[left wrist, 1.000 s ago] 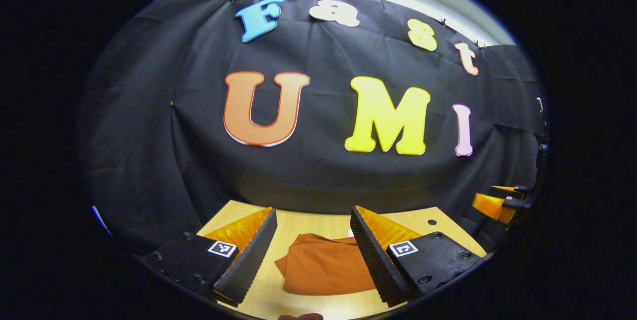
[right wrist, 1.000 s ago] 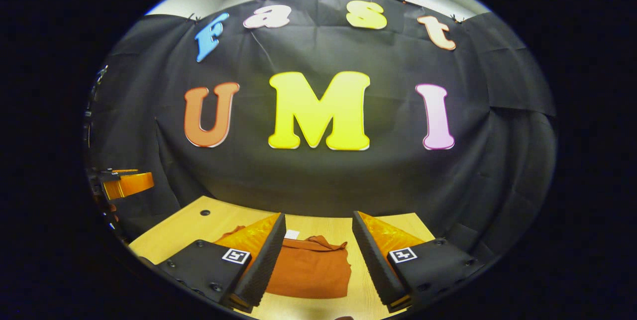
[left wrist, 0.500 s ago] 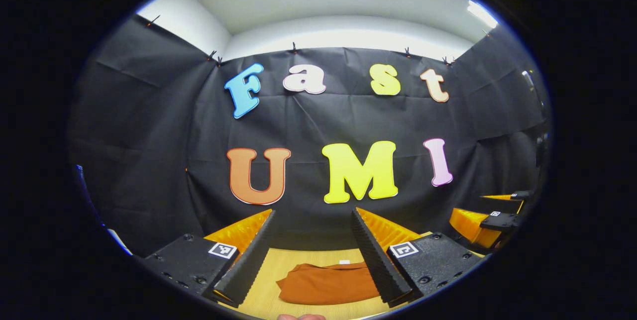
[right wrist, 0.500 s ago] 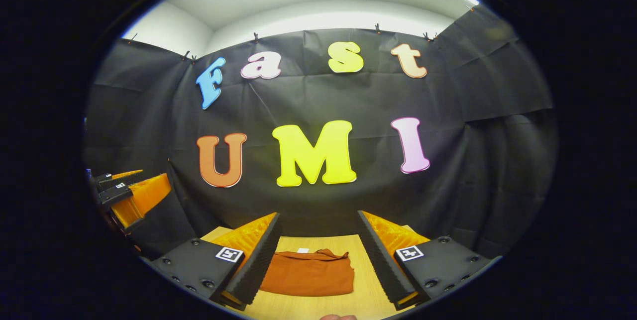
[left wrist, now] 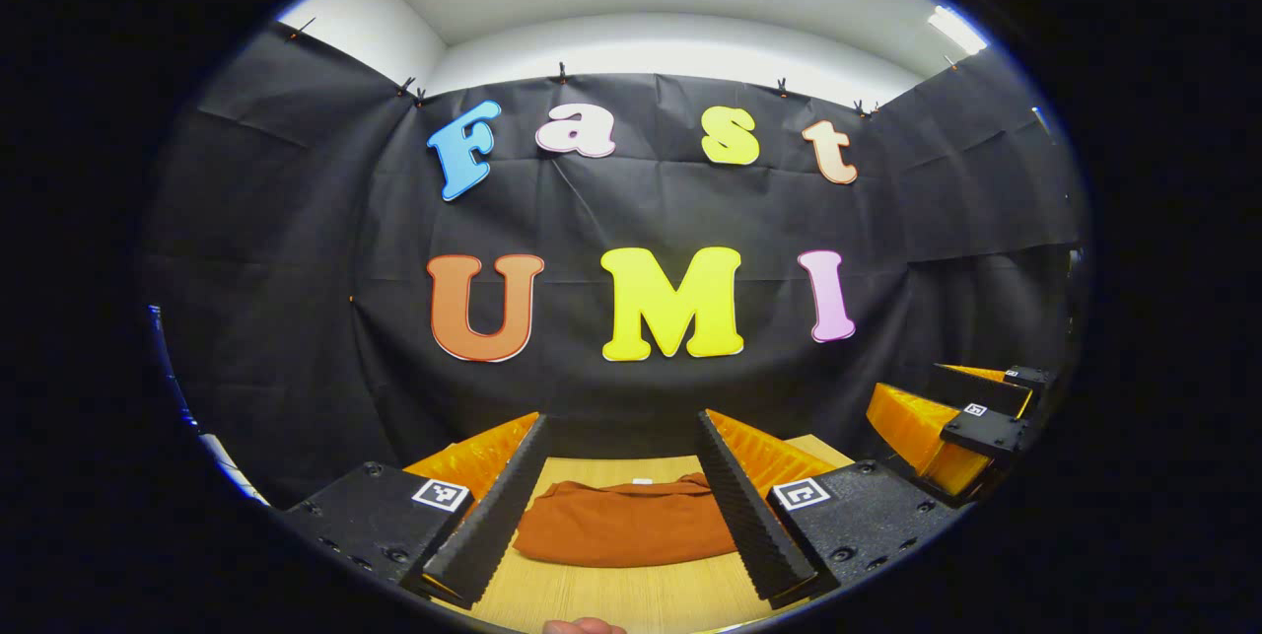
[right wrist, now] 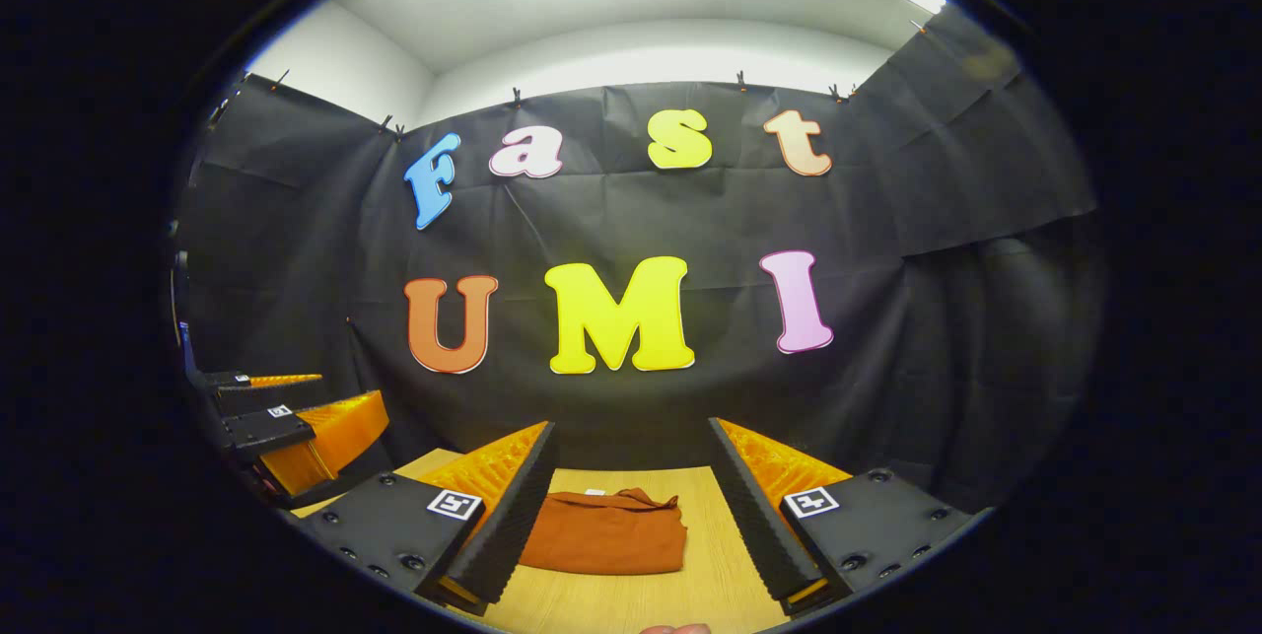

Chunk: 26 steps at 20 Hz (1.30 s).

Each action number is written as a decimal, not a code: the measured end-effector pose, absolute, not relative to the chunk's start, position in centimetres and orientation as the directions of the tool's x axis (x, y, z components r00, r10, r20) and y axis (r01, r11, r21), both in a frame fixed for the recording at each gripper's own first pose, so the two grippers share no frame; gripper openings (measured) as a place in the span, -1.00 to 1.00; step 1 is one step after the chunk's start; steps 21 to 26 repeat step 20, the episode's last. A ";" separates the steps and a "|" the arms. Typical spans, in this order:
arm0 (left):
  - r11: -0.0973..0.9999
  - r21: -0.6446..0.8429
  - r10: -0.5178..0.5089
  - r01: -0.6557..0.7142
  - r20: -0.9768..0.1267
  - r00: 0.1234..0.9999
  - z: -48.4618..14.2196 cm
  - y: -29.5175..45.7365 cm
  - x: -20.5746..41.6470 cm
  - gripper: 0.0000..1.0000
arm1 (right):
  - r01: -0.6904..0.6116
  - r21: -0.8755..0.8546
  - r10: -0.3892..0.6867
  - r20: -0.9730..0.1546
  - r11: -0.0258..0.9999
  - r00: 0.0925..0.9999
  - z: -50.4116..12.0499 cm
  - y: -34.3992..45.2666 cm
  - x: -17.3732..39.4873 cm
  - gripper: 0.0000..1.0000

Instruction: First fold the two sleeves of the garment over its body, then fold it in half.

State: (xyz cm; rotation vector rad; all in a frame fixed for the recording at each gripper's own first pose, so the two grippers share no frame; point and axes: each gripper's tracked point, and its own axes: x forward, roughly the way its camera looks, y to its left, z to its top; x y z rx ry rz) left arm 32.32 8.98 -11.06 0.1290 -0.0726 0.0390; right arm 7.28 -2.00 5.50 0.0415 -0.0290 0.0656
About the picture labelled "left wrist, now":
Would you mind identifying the black backdrop cloth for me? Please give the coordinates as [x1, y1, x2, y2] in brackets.
[138, 23, 1090, 507]

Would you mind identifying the ceiling light panel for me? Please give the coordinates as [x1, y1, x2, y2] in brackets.
[927, 5, 989, 56]

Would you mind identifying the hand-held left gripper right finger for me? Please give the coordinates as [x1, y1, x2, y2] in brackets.
[696, 407, 967, 612]

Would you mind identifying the rust orange button shirt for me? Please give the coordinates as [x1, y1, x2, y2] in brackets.
[513, 476, 740, 569]

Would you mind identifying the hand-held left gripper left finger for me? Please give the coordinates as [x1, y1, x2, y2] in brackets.
[281, 410, 550, 612]

